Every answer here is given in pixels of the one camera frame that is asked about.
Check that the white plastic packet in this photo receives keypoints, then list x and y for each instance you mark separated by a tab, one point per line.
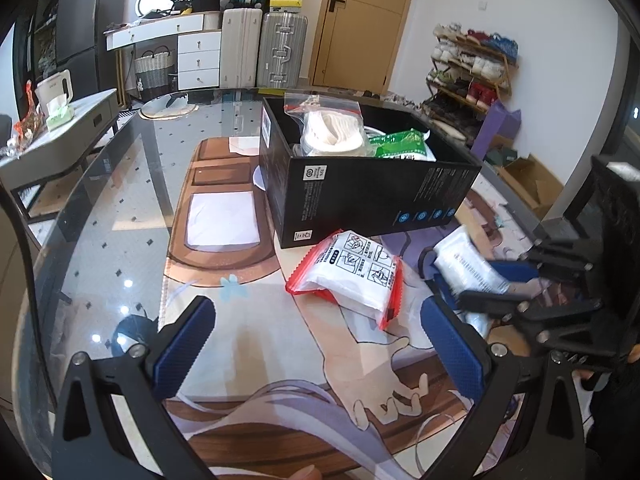
465	260

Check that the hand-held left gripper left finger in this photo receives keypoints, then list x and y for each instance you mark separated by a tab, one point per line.
182	345

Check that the dark green box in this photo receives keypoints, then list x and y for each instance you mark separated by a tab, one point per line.
500	156

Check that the red-edged white packet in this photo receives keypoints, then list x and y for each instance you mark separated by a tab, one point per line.
345	270

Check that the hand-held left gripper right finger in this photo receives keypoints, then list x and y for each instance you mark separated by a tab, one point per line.
452	350

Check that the black cardboard box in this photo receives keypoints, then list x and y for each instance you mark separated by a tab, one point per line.
350	195

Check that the orange glass ornament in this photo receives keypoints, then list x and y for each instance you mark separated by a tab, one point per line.
30	122

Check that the white ribbed bin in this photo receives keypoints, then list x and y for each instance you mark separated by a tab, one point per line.
212	20

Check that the white dresser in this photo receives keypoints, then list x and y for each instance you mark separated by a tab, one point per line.
197	60

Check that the person's right hand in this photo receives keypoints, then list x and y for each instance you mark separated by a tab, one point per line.
594	380

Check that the dark glass sliding door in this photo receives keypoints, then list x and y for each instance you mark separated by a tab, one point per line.
631	100

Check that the black bag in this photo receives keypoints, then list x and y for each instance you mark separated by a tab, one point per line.
206	1

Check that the beige suitcase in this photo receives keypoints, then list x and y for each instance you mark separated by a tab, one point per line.
240	50

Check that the wooden shoe rack with shoes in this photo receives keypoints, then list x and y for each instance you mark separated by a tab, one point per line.
470	65

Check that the green label packet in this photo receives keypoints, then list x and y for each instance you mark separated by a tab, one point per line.
400	145

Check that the green tissue pack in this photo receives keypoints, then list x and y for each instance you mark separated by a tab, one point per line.
60	115

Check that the white kettle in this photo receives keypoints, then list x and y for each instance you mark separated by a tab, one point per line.
52	87

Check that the wooden door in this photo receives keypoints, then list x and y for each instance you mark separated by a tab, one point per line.
365	25

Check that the wicker basket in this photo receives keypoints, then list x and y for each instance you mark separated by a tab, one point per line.
155	70

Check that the black fridge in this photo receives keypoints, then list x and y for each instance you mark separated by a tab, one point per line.
90	25

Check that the black yellow stripe shoe box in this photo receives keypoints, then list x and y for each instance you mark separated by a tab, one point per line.
284	6

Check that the silver suitcase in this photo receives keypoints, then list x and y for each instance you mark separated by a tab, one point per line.
280	50

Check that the grey side table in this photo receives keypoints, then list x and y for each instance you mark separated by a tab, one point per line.
65	140

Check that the open cardboard box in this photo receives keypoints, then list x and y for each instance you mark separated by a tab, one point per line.
530	185

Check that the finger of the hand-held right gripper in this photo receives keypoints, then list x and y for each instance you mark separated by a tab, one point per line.
445	290
515	271

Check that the person's left hand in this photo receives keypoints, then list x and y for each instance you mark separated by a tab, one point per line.
302	474

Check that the printed desk mat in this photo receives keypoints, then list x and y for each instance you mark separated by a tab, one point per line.
280	360

